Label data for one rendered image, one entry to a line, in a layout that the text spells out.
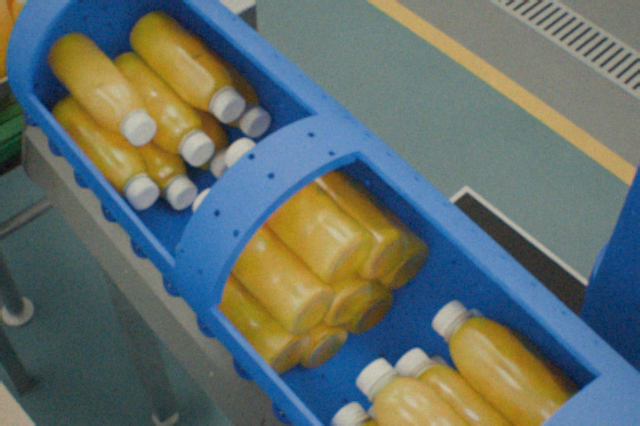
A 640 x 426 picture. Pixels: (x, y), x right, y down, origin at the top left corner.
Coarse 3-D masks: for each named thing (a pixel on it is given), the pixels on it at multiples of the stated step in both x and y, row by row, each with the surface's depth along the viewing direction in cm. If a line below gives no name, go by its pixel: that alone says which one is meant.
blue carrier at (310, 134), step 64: (64, 0) 118; (128, 0) 131; (192, 0) 118; (256, 64) 111; (320, 128) 104; (256, 192) 99; (384, 192) 119; (192, 256) 103; (448, 256) 115; (384, 320) 120; (512, 320) 110; (576, 320) 94; (320, 384) 115; (576, 384) 105
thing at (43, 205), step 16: (0, 144) 149; (16, 160) 171; (0, 176) 169; (32, 208) 213; (48, 208) 214; (0, 224) 210; (16, 224) 211; (0, 240) 211; (0, 256) 213; (0, 272) 216; (0, 288) 220; (16, 288) 225; (16, 304) 227; (32, 304) 234; (16, 320) 231
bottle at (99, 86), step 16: (80, 32) 128; (64, 48) 125; (80, 48) 125; (96, 48) 126; (48, 64) 127; (64, 64) 125; (80, 64) 123; (96, 64) 123; (112, 64) 124; (64, 80) 125; (80, 80) 123; (96, 80) 122; (112, 80) 121; (128, 80) 123; (80, 96) 123; (96, 96) 121; (112, 96) 120; (128, 96) 121; (96, 112) 121; (112, 112) 120; (128, 112) 120; (144, 112) 121; (112, 128) 121
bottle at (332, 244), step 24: (312, 192) 105; (288, 216) 104; (312, 216) 103; (336, 216) 103; (288, 240) 105; (312, 240) 102; (336, 240) 101; (360, 240) 102; (312, 264) 103; (336, 264) 103; (360, 264) 106
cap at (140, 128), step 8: (128, 120) 120; (136, 120) 119; (144, 120) 119; (152, 120) 120; (128, 128) 119; (136, 128) 119; (144, 128) 120; (152, 128) 121; (128, 136) 120; (136, 136) 120; (144, 136) 121; (152, 136) 122; (136, 144) 121
